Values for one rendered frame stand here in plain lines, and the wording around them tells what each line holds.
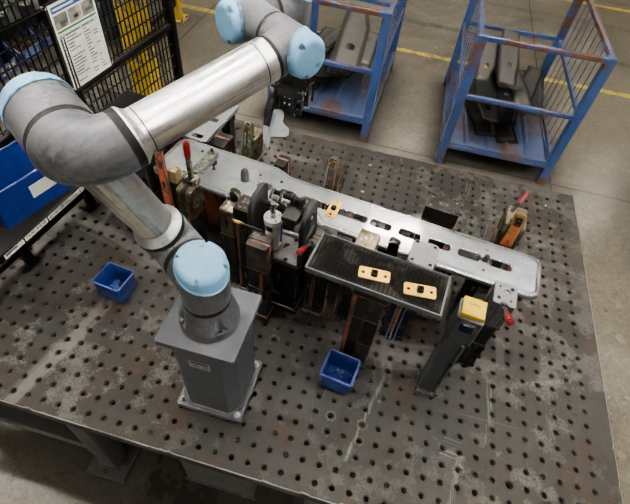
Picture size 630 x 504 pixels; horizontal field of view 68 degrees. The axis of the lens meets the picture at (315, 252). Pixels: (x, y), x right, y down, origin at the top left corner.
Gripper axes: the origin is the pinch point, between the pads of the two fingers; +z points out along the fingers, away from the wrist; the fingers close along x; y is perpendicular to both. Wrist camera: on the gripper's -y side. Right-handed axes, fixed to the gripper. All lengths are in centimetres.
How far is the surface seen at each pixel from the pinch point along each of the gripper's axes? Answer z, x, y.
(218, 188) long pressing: 44, 16, -30
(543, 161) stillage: 124, 218, 103
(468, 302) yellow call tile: 28, -7, 58
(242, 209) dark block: 32.2, 0.2, -11.2
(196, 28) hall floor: 144, 295, -225
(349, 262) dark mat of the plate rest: 28.0, -8.0, 25.8
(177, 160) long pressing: 44, 22, -50
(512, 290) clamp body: 38, 12, 71
